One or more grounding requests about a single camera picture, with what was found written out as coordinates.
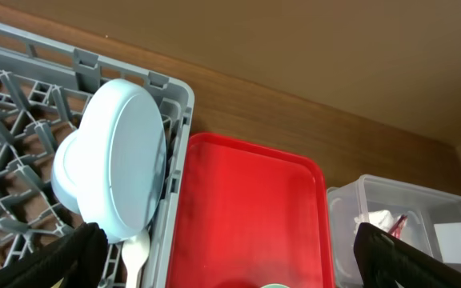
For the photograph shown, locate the clear plastic bin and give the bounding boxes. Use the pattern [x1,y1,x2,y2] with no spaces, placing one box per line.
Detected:
[327,174,461,287]

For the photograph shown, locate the small light blue bowl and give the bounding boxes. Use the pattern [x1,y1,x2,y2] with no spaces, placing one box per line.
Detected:
[50,130,86,214]

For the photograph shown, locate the grey dishwasher rack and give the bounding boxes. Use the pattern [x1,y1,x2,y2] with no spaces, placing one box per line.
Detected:
[0,23,194,287]

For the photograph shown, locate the large light blue plate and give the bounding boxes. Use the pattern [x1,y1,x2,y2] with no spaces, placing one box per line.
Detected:
[75,79,166,243]

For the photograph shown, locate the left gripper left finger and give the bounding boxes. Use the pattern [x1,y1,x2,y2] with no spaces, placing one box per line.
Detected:
[0,223,108,288]

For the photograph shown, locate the green bowl with food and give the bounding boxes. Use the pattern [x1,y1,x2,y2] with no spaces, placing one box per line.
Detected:
[260,283,290,288]

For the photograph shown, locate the white napkin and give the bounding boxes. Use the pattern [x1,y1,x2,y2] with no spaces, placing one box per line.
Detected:
[368,210,401,233]

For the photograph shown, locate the red snack wrapper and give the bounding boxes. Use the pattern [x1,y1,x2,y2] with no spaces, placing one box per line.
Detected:
[388,214,407,239]

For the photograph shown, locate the red plastic tray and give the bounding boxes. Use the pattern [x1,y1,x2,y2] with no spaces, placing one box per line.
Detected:
[166,133,335,287]

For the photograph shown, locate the white plastic spoon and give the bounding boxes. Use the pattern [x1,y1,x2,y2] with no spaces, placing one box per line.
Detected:
[122,229,150,288]

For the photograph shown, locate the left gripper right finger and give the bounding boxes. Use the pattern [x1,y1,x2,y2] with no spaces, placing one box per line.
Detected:
[354,222,461,288]

